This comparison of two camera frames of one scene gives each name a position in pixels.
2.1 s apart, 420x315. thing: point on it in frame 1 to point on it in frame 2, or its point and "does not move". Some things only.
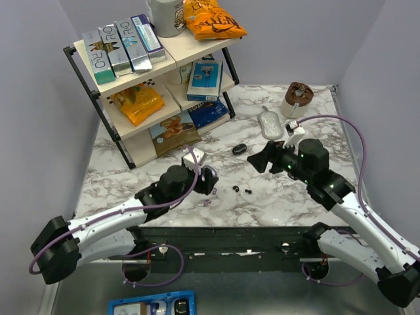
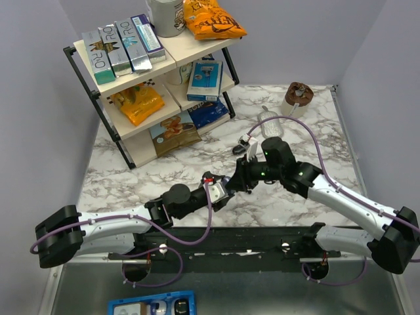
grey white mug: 167,17 does not move
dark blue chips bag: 207,111 does not move
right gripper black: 271,152 to 243,176
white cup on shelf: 179,75 does not move
